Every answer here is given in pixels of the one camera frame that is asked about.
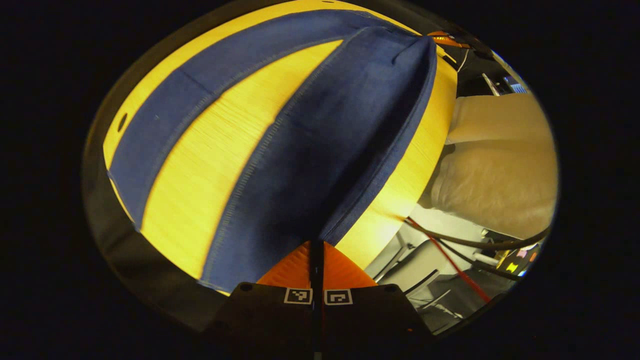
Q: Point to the blue denim jeans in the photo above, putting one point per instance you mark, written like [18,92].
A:
[325,150]

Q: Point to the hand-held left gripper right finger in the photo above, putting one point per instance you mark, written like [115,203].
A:
[365,315]

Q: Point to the black round table grommet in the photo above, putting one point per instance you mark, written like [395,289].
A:
[121,122]

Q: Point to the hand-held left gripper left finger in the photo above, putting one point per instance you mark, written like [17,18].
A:
[265,315]

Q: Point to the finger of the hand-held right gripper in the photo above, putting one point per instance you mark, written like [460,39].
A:
[445,39]

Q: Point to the person's beige trousers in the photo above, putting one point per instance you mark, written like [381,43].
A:
[500,170]

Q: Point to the grey furniture frame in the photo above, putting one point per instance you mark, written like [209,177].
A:
[415,262]

